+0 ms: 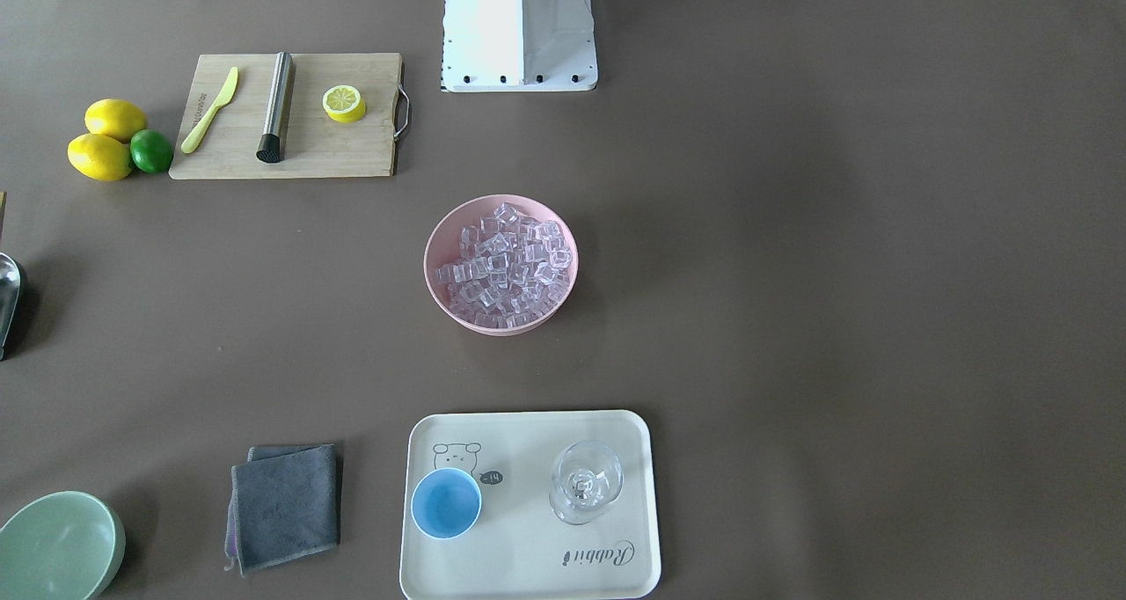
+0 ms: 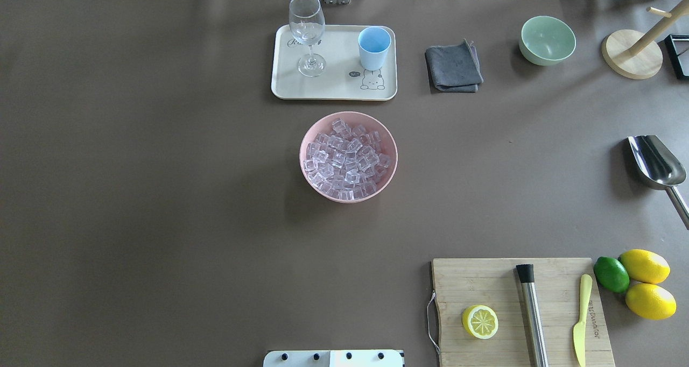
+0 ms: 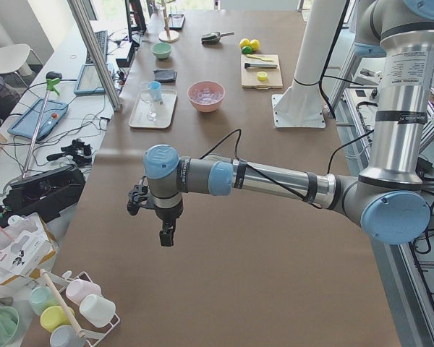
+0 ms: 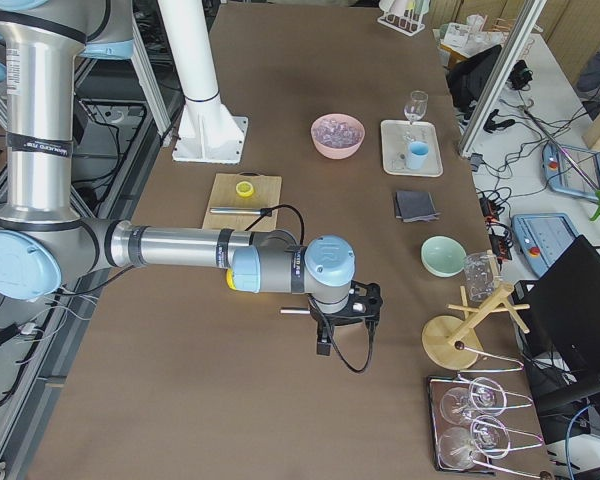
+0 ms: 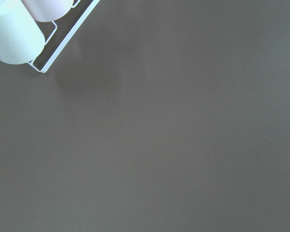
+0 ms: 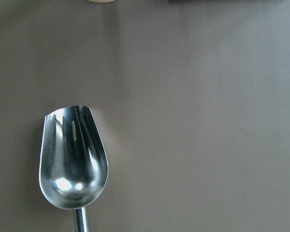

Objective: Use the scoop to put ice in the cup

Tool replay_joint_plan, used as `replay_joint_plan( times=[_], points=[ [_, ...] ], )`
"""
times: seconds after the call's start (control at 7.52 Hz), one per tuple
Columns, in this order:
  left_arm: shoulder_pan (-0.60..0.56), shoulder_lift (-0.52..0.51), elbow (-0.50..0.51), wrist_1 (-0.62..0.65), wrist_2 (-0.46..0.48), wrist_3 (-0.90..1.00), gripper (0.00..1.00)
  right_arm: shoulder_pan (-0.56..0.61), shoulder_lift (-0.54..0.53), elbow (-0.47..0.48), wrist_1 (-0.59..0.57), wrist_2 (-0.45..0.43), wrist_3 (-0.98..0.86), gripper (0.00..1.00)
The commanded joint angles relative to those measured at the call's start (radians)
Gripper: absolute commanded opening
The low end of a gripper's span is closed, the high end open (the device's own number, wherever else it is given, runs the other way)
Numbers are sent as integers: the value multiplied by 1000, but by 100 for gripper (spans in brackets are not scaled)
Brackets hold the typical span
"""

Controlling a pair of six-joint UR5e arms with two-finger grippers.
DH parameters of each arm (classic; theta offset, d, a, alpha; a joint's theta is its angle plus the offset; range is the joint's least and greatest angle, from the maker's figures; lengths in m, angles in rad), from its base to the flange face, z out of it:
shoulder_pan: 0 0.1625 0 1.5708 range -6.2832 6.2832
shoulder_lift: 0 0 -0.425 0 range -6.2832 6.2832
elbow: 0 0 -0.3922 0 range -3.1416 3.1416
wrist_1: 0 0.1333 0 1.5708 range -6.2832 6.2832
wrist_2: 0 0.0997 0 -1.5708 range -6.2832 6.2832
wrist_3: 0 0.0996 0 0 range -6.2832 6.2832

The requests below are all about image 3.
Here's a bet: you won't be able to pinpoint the green plastic container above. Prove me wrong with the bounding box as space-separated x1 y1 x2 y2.
0 307 20 346

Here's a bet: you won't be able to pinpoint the white chair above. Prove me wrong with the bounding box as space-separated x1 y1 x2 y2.
0 43 33 87

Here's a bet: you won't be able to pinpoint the white cup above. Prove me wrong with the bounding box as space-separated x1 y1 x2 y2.
79 294 116 327

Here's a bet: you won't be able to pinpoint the black electronics box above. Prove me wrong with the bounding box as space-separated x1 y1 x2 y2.
3 166 85 222

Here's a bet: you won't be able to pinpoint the grey-blue cup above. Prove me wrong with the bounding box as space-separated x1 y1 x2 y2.
50 325 85 347

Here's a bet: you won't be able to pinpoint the wooden stand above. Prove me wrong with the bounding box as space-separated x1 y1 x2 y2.
158 0 179 43

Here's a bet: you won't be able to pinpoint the metal ice scoop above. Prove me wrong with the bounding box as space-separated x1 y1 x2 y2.
201 31 234 44

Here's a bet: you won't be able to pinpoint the pink bowl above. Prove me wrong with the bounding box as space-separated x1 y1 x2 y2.
187 81 226 113

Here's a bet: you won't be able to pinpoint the wooden cutting board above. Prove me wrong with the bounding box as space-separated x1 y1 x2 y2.
241 54 283 89

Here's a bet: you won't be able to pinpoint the cream serving tray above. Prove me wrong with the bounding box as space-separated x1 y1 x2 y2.
128 90 177 129

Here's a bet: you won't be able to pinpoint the green lime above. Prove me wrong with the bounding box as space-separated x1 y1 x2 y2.
250 39 260 51

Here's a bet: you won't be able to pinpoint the grey folded cloth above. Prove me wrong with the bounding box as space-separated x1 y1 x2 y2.
153 69 177 83

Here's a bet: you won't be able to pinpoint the white cup rack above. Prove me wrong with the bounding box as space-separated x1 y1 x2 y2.
50 271 120 346

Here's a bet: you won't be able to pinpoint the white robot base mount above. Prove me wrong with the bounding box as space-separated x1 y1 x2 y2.
272 0 349 129

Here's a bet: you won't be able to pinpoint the white cardboard box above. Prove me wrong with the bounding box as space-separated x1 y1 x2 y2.
0 213 59 288

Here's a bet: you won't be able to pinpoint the wine glass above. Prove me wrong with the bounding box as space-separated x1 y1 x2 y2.
140 82 157 121

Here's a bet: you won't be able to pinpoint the ice cubes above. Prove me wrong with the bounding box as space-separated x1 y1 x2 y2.
190 86 224 105

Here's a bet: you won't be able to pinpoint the yellow plastic knife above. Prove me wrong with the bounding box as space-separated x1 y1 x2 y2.
246 54 274 61

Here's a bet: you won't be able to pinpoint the mint green cup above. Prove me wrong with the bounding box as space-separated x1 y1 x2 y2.
29 286 59 316

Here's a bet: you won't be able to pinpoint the black keyboard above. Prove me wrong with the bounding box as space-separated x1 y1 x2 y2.
94 30 109 61

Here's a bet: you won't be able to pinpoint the pink cup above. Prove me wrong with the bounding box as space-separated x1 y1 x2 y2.
65 278 101 305

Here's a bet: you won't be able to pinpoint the green bowl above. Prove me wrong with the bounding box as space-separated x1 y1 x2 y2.
151 42 171 59

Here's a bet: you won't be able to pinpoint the lemon half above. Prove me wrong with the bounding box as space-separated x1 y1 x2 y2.
257 71 268 81

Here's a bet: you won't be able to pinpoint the aluminium frame post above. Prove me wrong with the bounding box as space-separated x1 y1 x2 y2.
67 0 122 111

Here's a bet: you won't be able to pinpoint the yellow cup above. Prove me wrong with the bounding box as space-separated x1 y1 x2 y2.
40 305 71 333

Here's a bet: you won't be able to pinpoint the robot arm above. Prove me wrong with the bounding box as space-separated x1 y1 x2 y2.
143 1 434 247

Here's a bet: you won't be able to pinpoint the yellow lemon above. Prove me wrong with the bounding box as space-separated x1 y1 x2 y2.
239 38 250 49

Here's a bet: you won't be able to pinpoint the green-headed grabber stick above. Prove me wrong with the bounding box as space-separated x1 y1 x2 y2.
20 72 62 180

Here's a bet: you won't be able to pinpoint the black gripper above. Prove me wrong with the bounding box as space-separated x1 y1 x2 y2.
155 204 183 247

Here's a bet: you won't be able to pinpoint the blue teach pendant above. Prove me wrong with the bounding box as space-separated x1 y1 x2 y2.
7 98 69 140

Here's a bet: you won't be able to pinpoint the light blue cup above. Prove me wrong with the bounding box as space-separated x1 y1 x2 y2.
147 81 162 102

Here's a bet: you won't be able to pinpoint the blue tablet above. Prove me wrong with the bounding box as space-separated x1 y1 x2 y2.
74 64 105 96

